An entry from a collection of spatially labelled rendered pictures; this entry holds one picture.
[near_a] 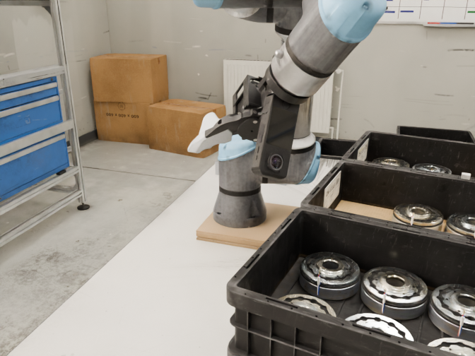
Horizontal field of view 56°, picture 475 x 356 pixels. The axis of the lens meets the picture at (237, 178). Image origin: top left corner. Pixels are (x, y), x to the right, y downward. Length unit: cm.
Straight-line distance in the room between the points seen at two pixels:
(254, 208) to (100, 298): 45
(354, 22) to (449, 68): 362
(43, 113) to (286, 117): 227
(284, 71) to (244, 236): 65
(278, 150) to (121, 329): 51
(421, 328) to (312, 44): 46
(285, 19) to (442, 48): 317
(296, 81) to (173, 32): 397
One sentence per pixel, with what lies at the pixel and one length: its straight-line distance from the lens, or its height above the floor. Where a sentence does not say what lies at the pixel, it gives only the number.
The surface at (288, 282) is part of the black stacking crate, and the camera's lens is 82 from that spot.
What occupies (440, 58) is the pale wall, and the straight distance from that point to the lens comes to 413.
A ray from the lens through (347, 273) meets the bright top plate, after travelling 80.
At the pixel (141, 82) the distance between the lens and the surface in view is 427.
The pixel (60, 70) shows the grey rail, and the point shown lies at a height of 91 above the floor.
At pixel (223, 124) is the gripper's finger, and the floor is 113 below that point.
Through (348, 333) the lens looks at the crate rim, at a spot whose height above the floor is 92.
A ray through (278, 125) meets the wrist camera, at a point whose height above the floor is 114.
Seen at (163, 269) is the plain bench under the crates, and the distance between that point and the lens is 110.
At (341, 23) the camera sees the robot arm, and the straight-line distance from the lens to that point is 54.
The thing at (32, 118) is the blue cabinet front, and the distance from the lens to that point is 273.
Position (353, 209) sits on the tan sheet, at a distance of 111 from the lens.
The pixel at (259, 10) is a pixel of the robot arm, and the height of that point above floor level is 127.
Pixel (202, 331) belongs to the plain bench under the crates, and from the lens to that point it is 92.
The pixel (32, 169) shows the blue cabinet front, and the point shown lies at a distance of 276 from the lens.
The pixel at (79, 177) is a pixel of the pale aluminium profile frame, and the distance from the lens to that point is 307.
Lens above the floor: 130
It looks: 22 degrees down
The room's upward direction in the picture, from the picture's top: straight up
